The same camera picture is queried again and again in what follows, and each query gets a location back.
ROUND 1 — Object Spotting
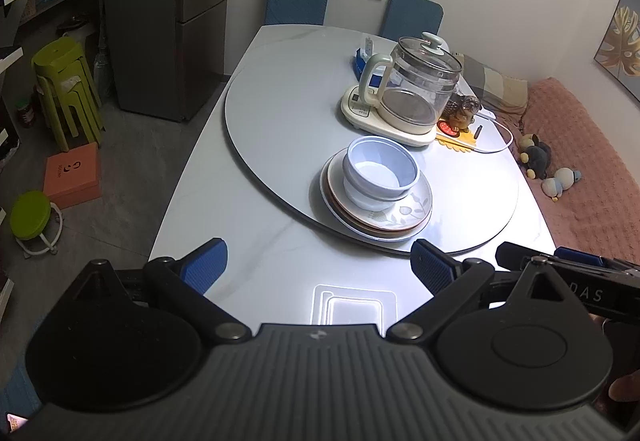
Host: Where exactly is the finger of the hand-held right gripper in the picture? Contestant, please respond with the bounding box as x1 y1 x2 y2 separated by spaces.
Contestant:
496 242 535 272
554 247 606 268

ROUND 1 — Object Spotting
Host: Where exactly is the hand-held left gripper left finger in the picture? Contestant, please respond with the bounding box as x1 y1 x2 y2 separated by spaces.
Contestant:
70 237 253 343

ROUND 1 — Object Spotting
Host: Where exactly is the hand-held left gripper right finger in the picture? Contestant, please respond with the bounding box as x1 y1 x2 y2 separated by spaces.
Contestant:
386 237 578 343

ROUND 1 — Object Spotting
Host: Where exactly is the white leaf-print plate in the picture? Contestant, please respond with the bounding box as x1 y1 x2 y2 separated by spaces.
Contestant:
322 150 433 238
327 151 433 234

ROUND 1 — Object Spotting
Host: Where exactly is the small blue-rimmed white bowl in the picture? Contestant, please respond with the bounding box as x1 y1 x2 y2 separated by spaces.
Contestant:
344 178 412 213

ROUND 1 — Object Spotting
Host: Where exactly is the large light blue bowl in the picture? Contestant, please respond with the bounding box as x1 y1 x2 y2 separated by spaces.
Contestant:
342 136 421 202

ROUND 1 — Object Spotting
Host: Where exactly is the white rose-print plate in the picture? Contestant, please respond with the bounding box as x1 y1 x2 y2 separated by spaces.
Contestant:
320 148 433 242

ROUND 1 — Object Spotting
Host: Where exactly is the person's right hand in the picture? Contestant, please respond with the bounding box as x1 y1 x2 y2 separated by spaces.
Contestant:
606 372 640 404

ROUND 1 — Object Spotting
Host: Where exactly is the blue and white plush toy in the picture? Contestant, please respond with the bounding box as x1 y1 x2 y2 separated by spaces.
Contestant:
541 167 584 201

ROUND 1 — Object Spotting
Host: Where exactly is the pink sofa blanket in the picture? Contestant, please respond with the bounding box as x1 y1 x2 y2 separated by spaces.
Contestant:
510 77 640 267

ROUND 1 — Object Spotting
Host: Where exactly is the dark plush toy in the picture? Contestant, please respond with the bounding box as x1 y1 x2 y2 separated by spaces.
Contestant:
516 132 553 180

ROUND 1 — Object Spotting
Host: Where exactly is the yellow flower-shaped coaster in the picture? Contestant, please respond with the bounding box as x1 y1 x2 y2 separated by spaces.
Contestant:
434 118 481 153

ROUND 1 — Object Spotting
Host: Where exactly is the grey round turntable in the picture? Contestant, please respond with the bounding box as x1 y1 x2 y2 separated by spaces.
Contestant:
224 38 521 256

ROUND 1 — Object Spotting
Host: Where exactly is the brown owl figurine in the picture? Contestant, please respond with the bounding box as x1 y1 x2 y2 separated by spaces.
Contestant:
442 94 483 132

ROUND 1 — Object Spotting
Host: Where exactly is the orange cardboard box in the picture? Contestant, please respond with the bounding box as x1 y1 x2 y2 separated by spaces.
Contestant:
42 142 103 210

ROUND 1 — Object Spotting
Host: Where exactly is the cream kettle base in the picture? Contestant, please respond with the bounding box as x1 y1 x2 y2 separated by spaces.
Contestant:
341 85 438 147

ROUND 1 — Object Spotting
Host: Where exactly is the plaid pillow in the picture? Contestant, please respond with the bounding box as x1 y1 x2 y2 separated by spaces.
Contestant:
457 52 529 114

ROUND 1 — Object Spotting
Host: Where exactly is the glass electric kettle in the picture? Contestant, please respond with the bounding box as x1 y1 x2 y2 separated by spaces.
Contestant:
361 32 463 129

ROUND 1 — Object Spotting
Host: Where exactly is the green round wheeled stool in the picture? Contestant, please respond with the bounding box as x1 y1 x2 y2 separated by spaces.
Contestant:
10 191 65 256

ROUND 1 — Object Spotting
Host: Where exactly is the blue tissue box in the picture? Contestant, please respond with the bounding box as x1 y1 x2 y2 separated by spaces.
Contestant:
352 46 393 89

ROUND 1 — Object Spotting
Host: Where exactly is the clear plastic bottle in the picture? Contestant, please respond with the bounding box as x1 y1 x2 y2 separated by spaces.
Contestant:
95 51 113 97

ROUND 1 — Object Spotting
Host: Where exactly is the stack of green stools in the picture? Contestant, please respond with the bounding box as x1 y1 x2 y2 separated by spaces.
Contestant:
31 37 106 153

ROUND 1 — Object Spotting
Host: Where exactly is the grey refrigerator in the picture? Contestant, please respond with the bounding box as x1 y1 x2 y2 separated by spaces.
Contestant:
96 0 246 123

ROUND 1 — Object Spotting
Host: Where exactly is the dark pot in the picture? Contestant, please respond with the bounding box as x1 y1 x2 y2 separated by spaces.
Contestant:
56 16 93 34

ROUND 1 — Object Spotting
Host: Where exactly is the white power cable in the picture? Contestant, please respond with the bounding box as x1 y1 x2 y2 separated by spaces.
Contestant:
470 108 515 154

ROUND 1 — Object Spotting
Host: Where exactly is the leaf wall picture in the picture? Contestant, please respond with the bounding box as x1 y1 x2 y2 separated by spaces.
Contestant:
594 0 640 102

